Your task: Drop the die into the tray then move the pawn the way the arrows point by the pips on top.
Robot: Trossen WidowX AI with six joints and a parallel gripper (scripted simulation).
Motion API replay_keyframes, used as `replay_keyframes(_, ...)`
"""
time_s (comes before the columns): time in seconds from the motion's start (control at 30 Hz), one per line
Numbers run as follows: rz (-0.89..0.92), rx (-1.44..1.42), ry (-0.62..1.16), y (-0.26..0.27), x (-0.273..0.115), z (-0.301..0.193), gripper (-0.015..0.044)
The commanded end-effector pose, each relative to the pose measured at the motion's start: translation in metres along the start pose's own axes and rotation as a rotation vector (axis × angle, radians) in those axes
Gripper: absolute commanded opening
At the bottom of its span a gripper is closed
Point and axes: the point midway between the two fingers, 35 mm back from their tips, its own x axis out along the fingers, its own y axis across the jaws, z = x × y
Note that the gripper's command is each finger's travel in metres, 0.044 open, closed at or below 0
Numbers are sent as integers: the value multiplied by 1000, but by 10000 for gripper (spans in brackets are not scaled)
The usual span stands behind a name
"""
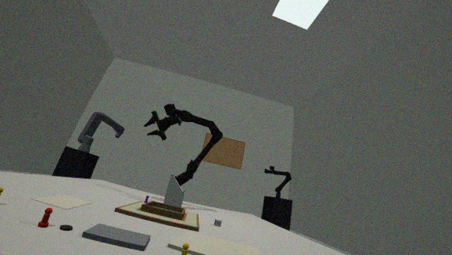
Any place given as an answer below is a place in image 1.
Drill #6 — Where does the brown board frame with arrow squares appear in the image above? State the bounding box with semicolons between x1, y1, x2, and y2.
114;203;199;231

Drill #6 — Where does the red pawn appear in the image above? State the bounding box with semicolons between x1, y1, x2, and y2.
38;208;52;228

